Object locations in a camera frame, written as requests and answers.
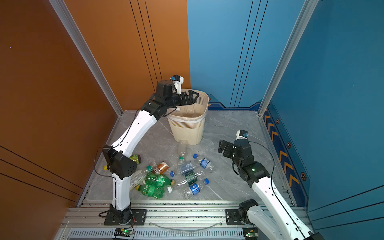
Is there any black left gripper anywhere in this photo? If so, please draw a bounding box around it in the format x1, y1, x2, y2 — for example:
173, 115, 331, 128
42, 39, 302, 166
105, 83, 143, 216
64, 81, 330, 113
164, 90, 199, 111

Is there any clear bottle green cap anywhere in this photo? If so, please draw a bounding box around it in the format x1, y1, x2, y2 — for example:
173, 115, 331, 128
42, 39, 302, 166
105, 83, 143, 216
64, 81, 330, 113
178, 140, 189, 166

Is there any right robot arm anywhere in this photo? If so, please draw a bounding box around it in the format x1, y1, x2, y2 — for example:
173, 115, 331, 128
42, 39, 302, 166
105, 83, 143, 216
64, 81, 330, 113
218, 139, 324, 240

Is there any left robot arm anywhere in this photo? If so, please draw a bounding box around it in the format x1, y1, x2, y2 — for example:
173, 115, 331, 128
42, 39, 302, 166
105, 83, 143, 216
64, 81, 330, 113
102, 76, 200, 226

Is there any cream slatted waste bin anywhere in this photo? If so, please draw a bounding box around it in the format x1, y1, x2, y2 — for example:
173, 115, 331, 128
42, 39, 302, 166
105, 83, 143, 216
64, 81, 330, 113
167, 90, 210, 145

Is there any dark green label bottle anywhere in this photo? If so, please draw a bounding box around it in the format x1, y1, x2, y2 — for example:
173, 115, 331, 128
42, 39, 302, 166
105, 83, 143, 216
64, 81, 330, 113
174, 171, 205, 189

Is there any pale blue label bottle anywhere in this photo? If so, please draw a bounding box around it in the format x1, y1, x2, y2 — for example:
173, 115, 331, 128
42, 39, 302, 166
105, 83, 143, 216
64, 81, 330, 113
170, 162, 195, 178

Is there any brown label bottle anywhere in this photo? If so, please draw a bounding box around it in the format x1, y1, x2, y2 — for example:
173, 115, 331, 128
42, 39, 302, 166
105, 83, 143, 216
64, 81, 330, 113
146, 162, 169, 175

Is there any green soda bottle upper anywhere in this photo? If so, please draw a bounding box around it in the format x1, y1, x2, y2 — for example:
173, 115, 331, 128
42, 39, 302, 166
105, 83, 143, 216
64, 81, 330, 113
144, 173, 176, 187

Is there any green soda bottle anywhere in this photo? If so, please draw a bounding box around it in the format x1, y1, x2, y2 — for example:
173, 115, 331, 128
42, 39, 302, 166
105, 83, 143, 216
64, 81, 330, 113
144, 173, 176, 187
136, 185, 165, 199

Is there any yellow green small bottle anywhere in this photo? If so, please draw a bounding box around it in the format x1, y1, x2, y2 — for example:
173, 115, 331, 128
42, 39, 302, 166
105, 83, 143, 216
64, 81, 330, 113
130, 155, 142, 165

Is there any green soda bottle lower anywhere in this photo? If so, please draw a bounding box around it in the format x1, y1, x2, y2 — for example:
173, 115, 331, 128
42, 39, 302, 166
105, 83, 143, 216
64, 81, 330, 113
136, 185, 165, 199

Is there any right circuit board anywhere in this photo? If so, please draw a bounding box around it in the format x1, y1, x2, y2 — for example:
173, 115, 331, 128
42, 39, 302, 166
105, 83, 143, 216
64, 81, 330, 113
243, 228, 259, 240

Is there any circuit board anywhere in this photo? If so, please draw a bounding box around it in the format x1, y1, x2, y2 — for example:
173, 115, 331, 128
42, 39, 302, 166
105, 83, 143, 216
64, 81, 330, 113
114, 228, 135, 240
243, 228, 259, 240

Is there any clear flattened bottle white label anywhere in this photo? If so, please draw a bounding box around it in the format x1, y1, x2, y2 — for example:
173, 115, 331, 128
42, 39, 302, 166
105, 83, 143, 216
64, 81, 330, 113
130, 170, 148, 190

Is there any left circuit board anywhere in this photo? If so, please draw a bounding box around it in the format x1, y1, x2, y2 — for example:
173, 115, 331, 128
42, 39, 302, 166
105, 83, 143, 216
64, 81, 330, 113
114, 228, 135, 240

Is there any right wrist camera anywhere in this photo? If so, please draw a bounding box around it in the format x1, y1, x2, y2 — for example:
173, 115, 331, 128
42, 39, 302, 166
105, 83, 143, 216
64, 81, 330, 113
236, 130, 249, 140

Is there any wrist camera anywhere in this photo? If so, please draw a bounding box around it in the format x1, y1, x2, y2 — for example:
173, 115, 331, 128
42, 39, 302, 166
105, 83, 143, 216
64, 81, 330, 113
171, 75, 184, 95
236, 130, 249, 140

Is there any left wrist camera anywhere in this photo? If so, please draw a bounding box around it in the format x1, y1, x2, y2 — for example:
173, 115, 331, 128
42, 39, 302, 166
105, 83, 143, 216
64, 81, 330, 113
171, 75, 184, 95

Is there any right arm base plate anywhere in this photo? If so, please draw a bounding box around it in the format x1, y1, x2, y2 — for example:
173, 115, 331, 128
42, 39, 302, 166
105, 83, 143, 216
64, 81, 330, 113
225, 209, 250, 226

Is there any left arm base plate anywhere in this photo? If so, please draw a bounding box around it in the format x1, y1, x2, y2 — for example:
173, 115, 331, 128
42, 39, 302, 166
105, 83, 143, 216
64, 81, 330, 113
104, 209, 147, 227

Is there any right aluminium corner post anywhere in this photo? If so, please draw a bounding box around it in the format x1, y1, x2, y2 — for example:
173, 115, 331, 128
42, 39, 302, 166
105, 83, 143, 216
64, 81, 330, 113
258, 0, 319, 117

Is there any aluminium corner post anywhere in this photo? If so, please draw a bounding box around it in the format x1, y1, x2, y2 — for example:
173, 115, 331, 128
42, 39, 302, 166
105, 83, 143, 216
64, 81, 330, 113
49, 0, 123, 117
258, 0, 319, 117

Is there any left aluminium corner post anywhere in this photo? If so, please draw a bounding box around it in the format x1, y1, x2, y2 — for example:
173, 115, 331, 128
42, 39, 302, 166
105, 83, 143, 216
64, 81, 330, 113
49, 0, 123, 117

